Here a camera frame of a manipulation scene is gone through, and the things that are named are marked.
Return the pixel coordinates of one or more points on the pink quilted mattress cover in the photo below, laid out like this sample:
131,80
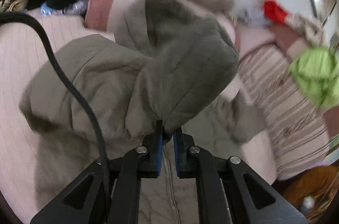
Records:
22,54

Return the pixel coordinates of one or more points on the red cloth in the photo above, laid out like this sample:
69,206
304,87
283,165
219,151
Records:
274,12

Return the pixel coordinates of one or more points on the olive green quilted jacket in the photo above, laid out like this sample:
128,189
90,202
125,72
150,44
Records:
128,95

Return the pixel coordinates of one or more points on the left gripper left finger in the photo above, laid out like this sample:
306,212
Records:
84,200

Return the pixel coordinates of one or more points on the pink folded quilt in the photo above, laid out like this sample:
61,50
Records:
170,30

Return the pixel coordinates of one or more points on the striped floral side quilt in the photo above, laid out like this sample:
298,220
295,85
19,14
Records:
298,133

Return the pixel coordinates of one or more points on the lime green garment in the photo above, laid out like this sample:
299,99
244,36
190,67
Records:
316,73

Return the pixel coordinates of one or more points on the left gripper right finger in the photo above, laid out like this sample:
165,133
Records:
228,190

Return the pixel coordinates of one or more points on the blue white plastic package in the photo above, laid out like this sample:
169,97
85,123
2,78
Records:
74,9

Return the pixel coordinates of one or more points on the cream crumpled cloth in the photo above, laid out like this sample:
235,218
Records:
310,29

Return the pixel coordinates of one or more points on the grey blue cloth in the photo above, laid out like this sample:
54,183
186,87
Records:
253,17

